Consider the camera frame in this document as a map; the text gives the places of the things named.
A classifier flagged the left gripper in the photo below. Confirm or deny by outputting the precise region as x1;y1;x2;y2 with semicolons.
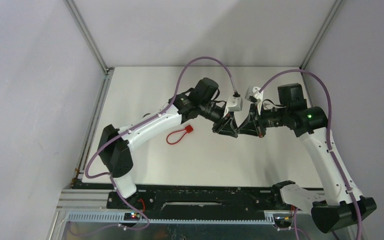
199;100;238;139

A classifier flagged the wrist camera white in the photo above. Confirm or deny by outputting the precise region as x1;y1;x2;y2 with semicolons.
245;86;264;115
223;96;243;117

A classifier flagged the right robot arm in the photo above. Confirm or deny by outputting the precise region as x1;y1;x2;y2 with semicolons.
237;83;377;233

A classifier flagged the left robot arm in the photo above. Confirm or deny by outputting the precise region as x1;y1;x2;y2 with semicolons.
98;77;243;208

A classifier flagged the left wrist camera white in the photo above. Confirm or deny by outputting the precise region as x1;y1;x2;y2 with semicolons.
223;96;243;117

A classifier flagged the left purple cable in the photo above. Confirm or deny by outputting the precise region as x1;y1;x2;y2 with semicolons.
84;56;239;231

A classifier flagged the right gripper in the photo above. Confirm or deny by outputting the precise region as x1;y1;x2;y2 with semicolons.
236;101;290;138

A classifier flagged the red cable lock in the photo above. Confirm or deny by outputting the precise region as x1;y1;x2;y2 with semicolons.
165;124;194;145

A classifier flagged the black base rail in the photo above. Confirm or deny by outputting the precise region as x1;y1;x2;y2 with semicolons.
106;184;294;222

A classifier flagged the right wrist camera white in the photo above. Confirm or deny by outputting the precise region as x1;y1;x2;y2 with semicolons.
245;86;264;115

